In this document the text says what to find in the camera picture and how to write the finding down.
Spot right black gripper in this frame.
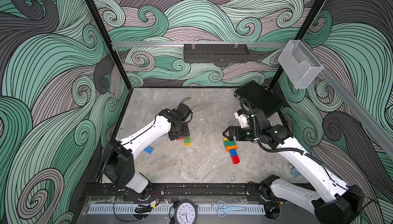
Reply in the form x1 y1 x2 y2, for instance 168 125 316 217
222 125 260 141

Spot green long lego brick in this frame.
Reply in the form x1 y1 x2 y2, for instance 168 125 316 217
224 141 237 148

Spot orange long lego brick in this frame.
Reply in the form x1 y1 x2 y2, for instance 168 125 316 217
226 145 238 152

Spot blue square lego brick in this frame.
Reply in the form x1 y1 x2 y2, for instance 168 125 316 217
229 149 237 157

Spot red square lego brick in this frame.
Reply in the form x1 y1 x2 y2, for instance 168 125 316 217
231 155 240 165

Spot light blue lego brick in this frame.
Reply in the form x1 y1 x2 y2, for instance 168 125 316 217
143 146 154 154

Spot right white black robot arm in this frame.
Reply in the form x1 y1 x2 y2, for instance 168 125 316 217
223 125 365 224

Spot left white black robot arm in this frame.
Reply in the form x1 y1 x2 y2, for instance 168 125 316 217
101 104 192 194

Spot black briefcase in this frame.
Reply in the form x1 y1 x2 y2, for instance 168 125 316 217
234 81 283 118

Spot light blue scissors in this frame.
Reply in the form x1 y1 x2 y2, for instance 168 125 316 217
217 200 245 217

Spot white analog clock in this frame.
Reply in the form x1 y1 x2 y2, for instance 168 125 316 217
173 200 198 224

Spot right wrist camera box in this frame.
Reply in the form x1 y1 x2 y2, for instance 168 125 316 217
234 108 272 130

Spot clear plastic wall holder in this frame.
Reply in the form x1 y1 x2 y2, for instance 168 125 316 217
278 40 324 89

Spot white slotted cable duct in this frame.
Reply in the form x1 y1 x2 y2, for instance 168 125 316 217
87 204 266 215

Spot aluminium back rail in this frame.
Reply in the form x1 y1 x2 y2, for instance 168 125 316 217
112 41 288 48

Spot aluminium rail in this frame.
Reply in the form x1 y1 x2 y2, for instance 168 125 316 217
112 41 288 48
299 41 393 157

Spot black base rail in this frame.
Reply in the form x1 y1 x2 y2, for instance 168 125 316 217
83 182 275 202

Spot aluminium right rail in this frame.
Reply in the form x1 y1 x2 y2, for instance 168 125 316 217
299 41 393 157

